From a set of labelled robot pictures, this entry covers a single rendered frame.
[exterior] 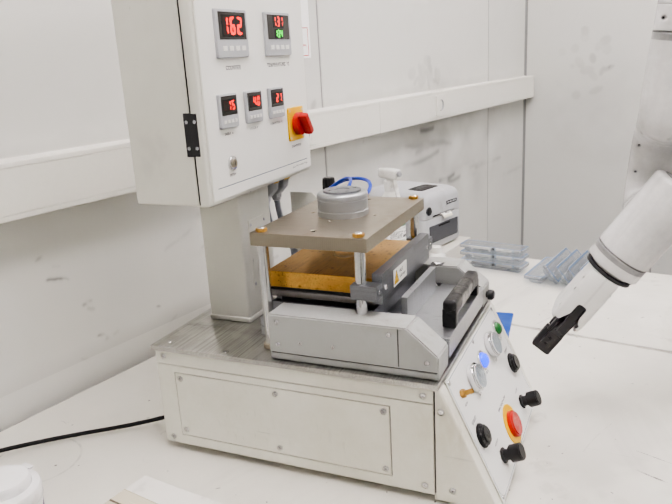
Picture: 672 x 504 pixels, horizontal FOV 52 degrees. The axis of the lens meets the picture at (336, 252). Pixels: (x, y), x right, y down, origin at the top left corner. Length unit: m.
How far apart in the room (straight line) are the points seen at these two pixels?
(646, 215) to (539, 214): 2.44
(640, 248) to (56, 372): 1.04
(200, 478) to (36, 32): 0.81
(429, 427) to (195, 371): 0.37
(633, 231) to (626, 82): 2.27
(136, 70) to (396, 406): 0.58
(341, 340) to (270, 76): 0.44
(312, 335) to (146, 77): 0.42
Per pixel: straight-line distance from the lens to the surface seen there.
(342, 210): 1.03
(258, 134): 1.09
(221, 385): 1.07
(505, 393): 1.13
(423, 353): 0.91
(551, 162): 3.42
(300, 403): 1.01
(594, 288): 1.09
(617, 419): 1.24
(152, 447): 1.20
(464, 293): 1.02
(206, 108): 0.97
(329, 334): 0.95
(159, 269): 1.53
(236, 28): 1.04
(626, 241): 1.07
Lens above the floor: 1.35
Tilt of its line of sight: 16 degrees down
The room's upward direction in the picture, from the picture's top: 3 degrees counter-clockwise
